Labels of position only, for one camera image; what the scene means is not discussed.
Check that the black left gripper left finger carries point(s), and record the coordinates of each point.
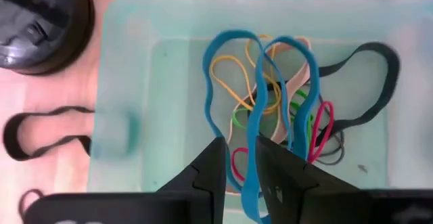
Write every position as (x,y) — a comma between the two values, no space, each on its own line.
(206,176)

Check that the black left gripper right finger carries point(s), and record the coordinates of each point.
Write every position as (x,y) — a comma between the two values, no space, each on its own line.
(280,176)

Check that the wide blue rubber band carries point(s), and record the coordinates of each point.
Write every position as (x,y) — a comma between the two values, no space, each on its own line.
(253,132)

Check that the thin green rubber band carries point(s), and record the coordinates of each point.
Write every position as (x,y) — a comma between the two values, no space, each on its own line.
(235,119)

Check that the thin dark grey rubber band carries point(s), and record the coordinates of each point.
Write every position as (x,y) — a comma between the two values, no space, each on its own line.
(341,149)

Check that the thin pink rubber band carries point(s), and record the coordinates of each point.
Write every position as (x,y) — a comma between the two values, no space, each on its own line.
(329,122)

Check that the wide tan rubber band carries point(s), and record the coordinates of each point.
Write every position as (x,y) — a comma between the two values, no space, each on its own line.
(297,82)

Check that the thin yellow rubber band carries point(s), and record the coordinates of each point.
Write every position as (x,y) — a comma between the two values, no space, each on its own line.
(225,57)

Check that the wide black rubber band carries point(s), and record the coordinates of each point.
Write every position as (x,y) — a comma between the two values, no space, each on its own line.
(8,139)
(392,71)

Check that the thin dark brown rubber band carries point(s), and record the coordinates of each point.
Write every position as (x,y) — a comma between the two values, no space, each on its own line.
(22,197)

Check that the teal translucent plastic bin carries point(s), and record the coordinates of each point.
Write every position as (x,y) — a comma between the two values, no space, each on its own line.
(152,82)

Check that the black gooseneck desk lamp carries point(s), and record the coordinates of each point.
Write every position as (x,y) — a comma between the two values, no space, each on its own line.
(40,24)

